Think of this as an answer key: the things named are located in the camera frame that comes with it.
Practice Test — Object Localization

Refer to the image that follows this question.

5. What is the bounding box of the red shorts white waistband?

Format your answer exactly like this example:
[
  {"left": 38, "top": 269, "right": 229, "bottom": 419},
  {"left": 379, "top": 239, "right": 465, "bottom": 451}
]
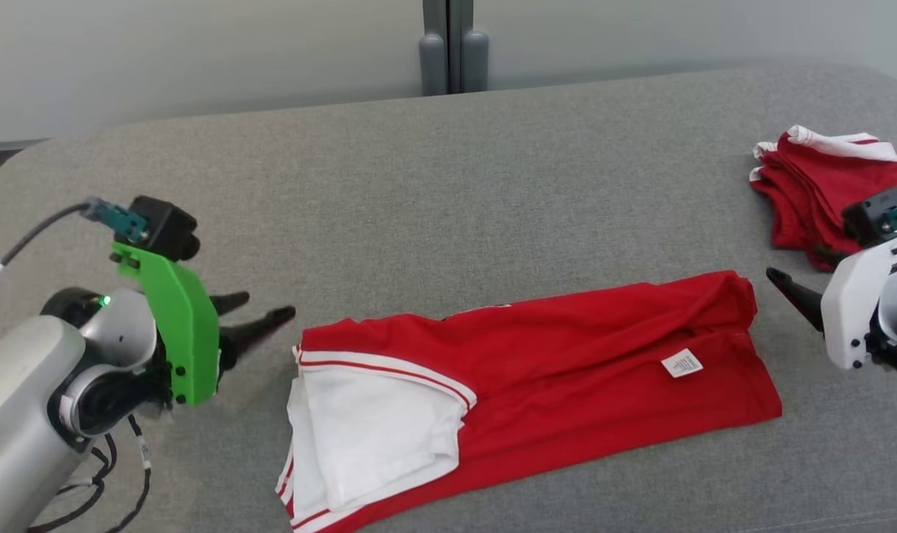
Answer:
[{"left": 748, "top": 124, "right": 897, "bottom": 273}]

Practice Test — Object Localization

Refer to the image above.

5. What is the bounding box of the teal left cable connector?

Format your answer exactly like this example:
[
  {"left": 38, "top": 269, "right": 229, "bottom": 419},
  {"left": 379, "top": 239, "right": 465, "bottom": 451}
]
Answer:
[{"left": 81, "top": 197, "right": 150, "bottom": 244}]

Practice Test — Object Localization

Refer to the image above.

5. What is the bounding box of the red white numbered jersey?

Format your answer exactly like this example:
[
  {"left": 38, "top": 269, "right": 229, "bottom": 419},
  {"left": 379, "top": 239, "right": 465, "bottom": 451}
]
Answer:
[{"left": 275, "top": 270, "right": 784, "bottom": 533}]

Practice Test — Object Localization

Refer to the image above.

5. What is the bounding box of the dark grey vertical frame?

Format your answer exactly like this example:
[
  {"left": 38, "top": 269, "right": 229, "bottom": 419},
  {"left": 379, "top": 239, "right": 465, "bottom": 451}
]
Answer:
[{"left": 423, "top": 0, "right": 475, "bottom": 95}]

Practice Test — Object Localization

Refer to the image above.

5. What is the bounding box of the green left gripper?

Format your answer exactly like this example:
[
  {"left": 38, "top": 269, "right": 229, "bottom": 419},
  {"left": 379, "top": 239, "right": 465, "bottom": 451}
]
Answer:
[{"left": 110, "top": 243, "right": 296, "bottom": 406}]

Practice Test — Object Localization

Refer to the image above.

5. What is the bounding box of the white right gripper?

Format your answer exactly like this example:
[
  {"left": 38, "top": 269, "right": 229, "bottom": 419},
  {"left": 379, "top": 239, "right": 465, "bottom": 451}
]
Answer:
[{"left": 765, "top": 226, "right": 897, "bottom": 371}]

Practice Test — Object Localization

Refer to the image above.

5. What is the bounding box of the grey rounded cylinder post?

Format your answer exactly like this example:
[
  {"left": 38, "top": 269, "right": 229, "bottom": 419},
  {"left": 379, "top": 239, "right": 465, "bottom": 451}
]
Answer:
[
  {"left": 419, "top": 31, "right": 449, "bottom": 97},
  {"left": 461, "top": 28, "right": 490, "bottom": 93}
]

